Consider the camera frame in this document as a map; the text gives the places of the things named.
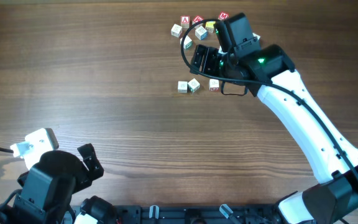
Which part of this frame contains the green J wooden block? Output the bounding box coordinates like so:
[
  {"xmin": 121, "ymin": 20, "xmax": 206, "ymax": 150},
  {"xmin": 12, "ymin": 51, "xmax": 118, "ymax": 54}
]
[{"xmin": 188, "ymin": 78, "xmax": 200, "ymax": 93}]

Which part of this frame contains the plain engraved wooden block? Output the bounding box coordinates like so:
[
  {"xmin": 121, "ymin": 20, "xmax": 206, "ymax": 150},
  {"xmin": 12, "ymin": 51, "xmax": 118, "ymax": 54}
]
[{"xmin": 178, "ymin": 81, "xmax": 188, "ymax": 93}]

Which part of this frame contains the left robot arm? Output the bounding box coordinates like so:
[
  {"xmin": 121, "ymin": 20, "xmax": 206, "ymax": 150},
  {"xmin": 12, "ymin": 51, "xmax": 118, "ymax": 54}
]
[{"xmin": 0, "ymin": 144, "xmax": 119, "ymax": 223}]

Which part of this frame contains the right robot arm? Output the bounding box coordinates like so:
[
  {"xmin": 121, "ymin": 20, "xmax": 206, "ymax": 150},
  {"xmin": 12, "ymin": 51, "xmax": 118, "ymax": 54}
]
[{"xmin": 186, "ymin": 13, "xmax": 358, "ymax": 223}]

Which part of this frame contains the plain wooden block green side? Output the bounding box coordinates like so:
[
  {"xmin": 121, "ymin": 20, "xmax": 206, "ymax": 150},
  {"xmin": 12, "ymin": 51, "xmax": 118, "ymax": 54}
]
[{"xmin": 209, "ymin": 79, "xmax": 219, "ymax": 91}]

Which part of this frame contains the blue H wooden block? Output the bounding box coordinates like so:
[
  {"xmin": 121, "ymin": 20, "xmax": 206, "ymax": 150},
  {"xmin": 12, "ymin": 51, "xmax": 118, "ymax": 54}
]
[{"xmin": 195, "ymin": 26, "xmax": 208, "ymax": 40}]

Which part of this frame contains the blue L wooden block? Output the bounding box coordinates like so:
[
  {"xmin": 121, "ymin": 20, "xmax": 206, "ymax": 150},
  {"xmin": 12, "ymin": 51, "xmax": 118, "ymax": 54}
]
[{"xmin": 253, "ymin": 33, "xmax": 260, "ymax": 40}]

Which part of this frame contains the yellow wooden block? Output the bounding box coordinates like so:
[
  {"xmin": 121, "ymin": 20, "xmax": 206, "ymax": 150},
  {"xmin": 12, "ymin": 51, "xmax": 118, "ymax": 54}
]
[{"xmin": 205, "ymin": 21, "xmax": 216, "ymax": 33}]

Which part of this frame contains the red W wooden block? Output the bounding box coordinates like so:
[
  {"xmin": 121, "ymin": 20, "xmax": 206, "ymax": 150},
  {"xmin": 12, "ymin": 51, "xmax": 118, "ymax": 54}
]
[{"xmin": 192, "ymin": 16, "xmax": 203, "ymax": 29}]

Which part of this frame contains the plain wooden block red side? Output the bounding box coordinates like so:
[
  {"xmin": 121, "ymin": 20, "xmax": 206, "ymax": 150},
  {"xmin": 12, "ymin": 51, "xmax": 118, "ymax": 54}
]
[{"xmin": 171, "ymin": 24, "xmax": 183, "ymax": 38}]

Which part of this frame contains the red A block far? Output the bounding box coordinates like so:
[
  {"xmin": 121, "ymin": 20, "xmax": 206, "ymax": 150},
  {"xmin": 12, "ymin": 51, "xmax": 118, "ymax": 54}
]
[{"xmin": 180, "ymin": 16, "xmax": 190, "ymax": 29}]

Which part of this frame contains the red M wooden block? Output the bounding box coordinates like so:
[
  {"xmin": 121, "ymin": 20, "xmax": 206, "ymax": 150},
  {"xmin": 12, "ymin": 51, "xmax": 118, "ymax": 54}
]
[{"xmin": 218, "ymin": 11, "xmax": 229, "ymax": 21}]

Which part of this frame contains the right camera cable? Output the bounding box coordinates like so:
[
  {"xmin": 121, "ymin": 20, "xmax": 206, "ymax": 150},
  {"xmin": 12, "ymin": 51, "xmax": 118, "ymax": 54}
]
[{"xmin": 180, "ymin": 18, "xmax": 358, "ymax": 224}]

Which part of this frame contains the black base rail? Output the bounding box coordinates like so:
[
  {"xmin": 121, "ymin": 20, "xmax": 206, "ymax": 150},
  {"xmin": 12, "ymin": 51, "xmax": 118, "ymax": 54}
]
[{"xmin": 70, "ymin": 203, "xmax": 291, "ymax": 224}]

